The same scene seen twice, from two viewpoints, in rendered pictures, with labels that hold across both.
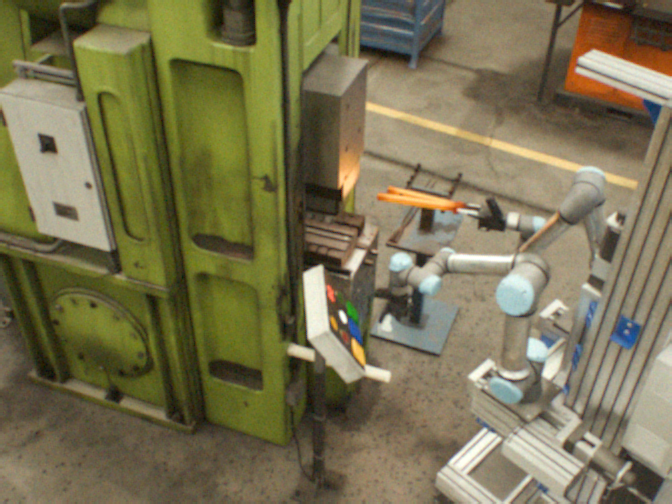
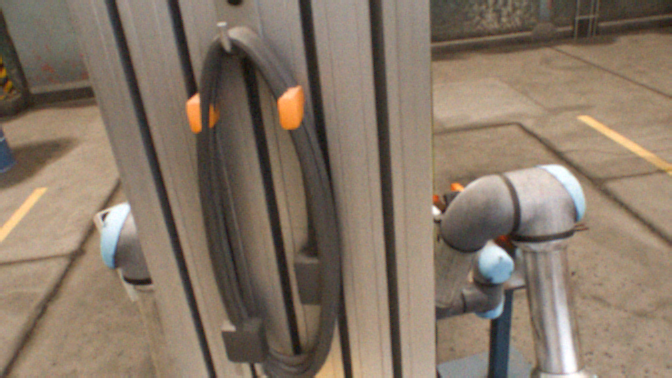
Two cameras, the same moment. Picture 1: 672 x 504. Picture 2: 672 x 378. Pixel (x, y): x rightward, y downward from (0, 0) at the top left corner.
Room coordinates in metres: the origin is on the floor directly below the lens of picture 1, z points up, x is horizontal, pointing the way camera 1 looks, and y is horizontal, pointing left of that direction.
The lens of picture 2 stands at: (1.63, -1.49, 1.87)
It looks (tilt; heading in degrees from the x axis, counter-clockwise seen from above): 26 degrees down; 57
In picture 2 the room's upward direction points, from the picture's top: 6 degrees counter-clockwise
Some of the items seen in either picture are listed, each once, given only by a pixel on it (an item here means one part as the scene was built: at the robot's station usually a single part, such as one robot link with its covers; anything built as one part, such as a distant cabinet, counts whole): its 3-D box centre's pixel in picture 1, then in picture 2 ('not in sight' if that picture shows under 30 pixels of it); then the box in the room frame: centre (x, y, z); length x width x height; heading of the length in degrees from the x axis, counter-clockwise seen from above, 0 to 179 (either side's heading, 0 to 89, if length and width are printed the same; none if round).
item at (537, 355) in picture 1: (528, 359); not in sight; (1.87, -0.71, 0.98); 0.13 x 0.12 x 0.14; 143
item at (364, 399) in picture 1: (353, 394); not in sight; (2.49, -0.10, 0.01); 0.58 x 0.39 x 0.01; 160
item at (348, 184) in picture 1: (303, 168); not in sight; (2.58, 0.14, 1.32); 0.42 x 0.20 x 0.10; 70
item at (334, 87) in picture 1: (306, 110); not in sight; (2.62, 0.12, 1.56); 0.42 x 0.39 x 0.40; 70
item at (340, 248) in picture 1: (304, 237); not in sight; (2.58, 0.14, 0.96); 0.42 x 0.20 x 0.09; 70
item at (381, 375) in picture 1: (340, 363); not in sight; (2.15, -0.03, 0.62); 0.44 x 0.05 x 0.05; 70
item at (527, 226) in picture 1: (531, 225); (488, 260); (2.49, -0.81, 1.12); 0.11 x 0.08 x 0.09; 70
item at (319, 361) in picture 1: (320, 412); not in sight; (1.96, 0.05, 0.54); 0.04 x 0.04 x 1.08; 70
